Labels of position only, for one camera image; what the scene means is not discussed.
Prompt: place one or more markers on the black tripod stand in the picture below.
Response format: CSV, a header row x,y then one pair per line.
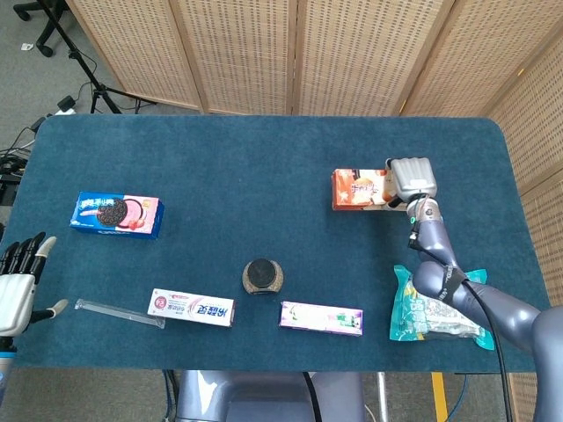
x,y
100,90

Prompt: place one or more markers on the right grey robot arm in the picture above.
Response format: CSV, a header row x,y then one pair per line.
x,y
440,246

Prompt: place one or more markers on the white paper scrap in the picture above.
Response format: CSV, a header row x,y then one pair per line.
x,y
27,46

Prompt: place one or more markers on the black power adapter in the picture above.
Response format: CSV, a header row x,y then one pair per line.
x,y
67,103

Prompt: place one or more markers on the clear plastic toothbrush tube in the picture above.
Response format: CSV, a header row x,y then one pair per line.
x,y
114,311

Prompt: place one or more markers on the blue pink Oreo box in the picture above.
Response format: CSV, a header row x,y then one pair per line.
x,y
114,215

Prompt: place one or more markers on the black office chair base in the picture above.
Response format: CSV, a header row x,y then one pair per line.
x,y
44,48

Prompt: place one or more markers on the teal plastic snack bag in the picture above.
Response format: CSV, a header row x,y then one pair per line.
x,y
404,325

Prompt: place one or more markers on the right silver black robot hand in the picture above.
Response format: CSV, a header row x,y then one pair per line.
x,y
413,178

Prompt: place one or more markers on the white pink toothpaste box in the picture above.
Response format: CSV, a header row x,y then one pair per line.
x,y
193,307

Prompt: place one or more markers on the purple Darlie toothpaste box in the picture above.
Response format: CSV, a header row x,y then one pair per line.
x,y
321,318

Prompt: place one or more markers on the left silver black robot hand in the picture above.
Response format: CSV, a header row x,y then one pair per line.
x,y
13,299

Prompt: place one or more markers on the blue felt table mat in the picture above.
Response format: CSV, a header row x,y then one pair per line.
x,y
264,176

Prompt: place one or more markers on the orange egg roll box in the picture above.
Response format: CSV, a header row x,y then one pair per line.
x,y
352,189

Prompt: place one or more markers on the grey robot torso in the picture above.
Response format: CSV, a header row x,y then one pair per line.
x,y
246,395

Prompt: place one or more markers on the silver table leg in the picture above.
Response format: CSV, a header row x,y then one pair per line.
x,y
383,395

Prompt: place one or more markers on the glass jar with black lid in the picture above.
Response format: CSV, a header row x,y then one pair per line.
x,y
262,274

